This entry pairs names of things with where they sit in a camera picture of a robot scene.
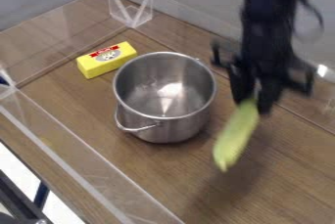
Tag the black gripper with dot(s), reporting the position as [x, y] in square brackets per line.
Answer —
[267, 59]

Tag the green handled metal spoon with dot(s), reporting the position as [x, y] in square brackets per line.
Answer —
[233, 138]

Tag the silver metal pot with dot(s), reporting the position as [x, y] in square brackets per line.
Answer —
[163, 91]

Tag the yellow butter box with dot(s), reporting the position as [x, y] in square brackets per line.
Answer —
[106, 59]

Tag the clear acrylic corner bracket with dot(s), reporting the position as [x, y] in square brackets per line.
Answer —
[131, 15]

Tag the clear acrylic front wall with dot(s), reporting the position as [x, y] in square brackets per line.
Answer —
[29, 128]

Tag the black metal table frame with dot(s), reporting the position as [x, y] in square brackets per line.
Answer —
[17, 210]

